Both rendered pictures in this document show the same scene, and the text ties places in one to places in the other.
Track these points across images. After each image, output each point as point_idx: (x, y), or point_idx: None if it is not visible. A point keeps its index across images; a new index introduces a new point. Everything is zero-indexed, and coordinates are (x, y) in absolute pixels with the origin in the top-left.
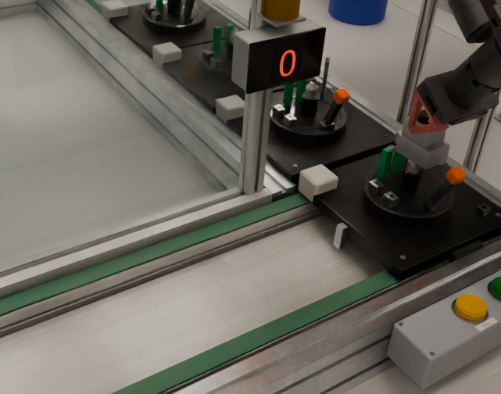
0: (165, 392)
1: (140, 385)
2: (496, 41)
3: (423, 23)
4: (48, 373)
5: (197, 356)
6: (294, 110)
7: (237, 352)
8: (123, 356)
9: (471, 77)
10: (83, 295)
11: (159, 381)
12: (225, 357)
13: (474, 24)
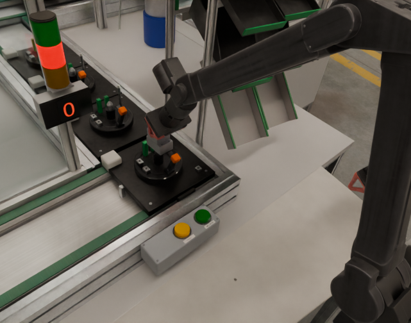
0: (8, 303)
1: None
2: None
3: None
4: None
5: (29, 278)
6: (103, 115)
7: (52, 273)
8: None
9: (167, 114)
10: None
11: (5, 297)
12: (45, 277)
13: (164, 86)
